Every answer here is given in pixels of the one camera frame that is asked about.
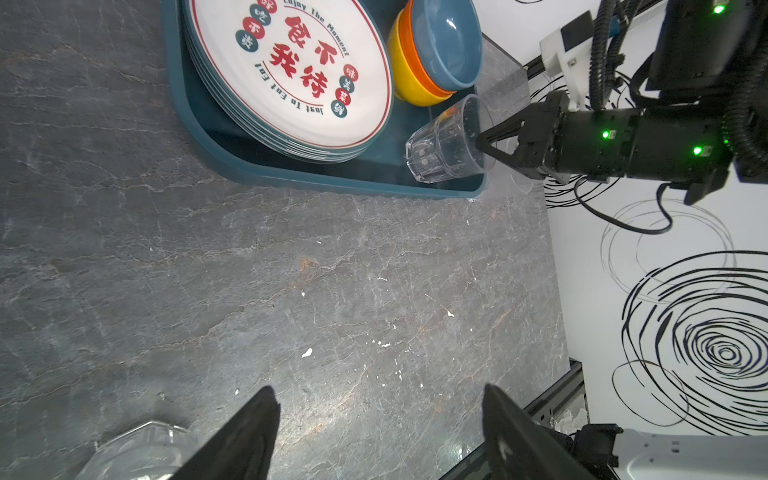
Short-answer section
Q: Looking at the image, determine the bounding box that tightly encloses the blue bowl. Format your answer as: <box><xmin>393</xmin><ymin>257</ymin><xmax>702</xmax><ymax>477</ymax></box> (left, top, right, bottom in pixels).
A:
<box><xmin>411</xmin><ymin>0</ymin><xmax>483</xmax><ymax>91</ymax></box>

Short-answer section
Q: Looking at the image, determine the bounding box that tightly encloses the orange bowl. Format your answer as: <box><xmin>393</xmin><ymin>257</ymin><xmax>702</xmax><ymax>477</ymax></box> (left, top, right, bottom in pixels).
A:
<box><xmin>398</xmin><ymin>0</ymin><xmax>454</xmax><ymax>101</ymax></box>

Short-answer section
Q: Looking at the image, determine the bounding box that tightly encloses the green rimmed white plate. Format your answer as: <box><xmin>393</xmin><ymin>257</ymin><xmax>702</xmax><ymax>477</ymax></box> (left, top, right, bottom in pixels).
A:
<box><xmin>179</xmin><ymin>0</ymin><xmax>385</xmax><ymax>164</ymax></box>

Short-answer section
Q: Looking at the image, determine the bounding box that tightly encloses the yellow bowl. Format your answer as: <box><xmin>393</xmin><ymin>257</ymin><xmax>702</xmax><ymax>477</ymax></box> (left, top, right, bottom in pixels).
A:
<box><xmin>387</xmin><ymin>18</ymin><xmax>452</xmax><ymax>107</ymax></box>

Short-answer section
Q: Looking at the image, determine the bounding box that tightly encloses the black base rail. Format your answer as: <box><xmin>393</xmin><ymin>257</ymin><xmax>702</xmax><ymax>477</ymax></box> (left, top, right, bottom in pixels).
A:
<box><xmin>443</xmin><ymin>360</ymin><xmax>584</xmax><ymax>479</ymax></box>

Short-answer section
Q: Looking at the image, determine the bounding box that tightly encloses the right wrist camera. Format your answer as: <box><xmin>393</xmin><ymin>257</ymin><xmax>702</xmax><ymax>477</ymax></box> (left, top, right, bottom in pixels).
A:
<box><xmin>540</xmin><ymin>11</ymin><xmax>594</xmax><ymax>110</ymax></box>

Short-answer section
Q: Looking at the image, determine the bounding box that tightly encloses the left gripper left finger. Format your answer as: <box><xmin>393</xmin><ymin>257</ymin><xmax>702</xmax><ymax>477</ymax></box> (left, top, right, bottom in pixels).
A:
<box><xmin>171</xmin><ymin>386</ymin><xmax>281</xmax><ymax>480</ymax></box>

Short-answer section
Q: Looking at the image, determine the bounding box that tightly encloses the teal plastic bin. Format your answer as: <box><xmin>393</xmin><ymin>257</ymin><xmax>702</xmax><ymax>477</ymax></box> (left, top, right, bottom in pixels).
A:
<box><xmin>161</xmin><ymin>1</ymin><xmax>487</xmax><ymax>199</ymax></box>

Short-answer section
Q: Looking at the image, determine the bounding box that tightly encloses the clear glass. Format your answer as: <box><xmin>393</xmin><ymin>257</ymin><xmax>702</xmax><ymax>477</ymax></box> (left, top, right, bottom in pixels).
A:
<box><xmin>405</xmin><ymin>94</ymin><xmax>496</xmax><ymax>184</ymax></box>
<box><xmin>76</xmin><ymin>421</ymin><xmax>200</xmax><ymax>480</ymax></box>
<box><xmin>475</xmin><ymin>35</ymin><xmax>531</xmax><ymax>125</ymax></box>

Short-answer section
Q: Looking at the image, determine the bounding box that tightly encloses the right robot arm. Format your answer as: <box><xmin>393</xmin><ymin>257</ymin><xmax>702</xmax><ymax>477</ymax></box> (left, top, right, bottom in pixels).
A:
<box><xmin>477</xmin><ymin>1</ymin><xmax>767</xmax><ymax>479</ymax></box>

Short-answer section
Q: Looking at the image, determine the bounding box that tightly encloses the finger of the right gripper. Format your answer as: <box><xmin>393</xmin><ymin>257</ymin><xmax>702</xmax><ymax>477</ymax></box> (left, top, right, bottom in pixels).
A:
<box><xmin>475</xmin><ymin>107</ymin><xmax>540</xmax><ymax>150</ymax></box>
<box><xmin>481</xmin><ymin>146</ymin><xmax>543</xmax><ymax>180</ymax></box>

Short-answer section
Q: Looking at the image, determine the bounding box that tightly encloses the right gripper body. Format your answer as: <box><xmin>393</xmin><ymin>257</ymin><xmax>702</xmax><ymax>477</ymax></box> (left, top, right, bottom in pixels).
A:
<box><xmin>518</xmin><ymin>92</ymin><xmax>733</xmax><ymax>204</ymax></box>

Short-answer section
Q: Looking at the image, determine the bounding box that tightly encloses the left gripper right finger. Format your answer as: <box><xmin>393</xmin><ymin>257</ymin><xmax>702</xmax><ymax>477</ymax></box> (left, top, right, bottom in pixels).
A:
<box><xmin>482</xmin><ymin>384</ymin><xmax>593</xmax><ymax>479</ymax></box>

